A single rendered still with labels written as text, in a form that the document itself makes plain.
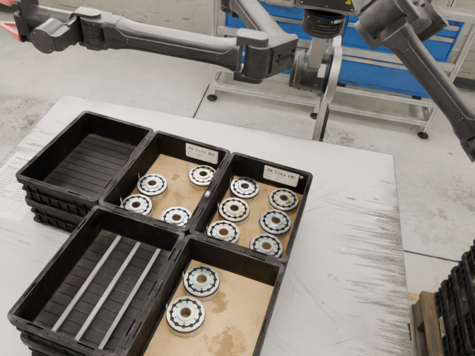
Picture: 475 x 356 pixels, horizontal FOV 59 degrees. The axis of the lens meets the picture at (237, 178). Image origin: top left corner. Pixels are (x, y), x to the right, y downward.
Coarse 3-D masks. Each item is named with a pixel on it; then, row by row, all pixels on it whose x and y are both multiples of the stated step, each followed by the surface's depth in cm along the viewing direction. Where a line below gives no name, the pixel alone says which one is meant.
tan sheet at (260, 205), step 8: (264, 184) 154; (264, 192) 151; (256, 200) 148; (264, 200) 148; (256, 208) 145; (264, 208) 146; (216, 216) 141; (256, 216) 143; (248, 224) 140; (256, 224) 140; (240, 232) 137; (248, 232) 138; (256, 232) 138; (240, 240) 135; (248, 240) 135; (280, 240) 136
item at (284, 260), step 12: (240, 156) 150; (252, 156) 150; (288, 168) 146; (216, 180) 140; (204, 204) 132; (300, 204) 135; (300, 216) 131; (192, 228) 124; (216, 240) 122; (288, 240) 124; (252, 252) 120; (288, 252) 121
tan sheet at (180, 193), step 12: (168, 156) 161; (156, 168) 156; (168, 168) 156; (180, 168) 157; (168, 180) 152; (180, 180) 152; (132, 192) 146; (168, 192) 148; (180, 192) 148; (192, 192) 149; (156, 204) 143; (168, 204) 144; (180, 204) 144; (192, 204) 144; (156, 216) 140
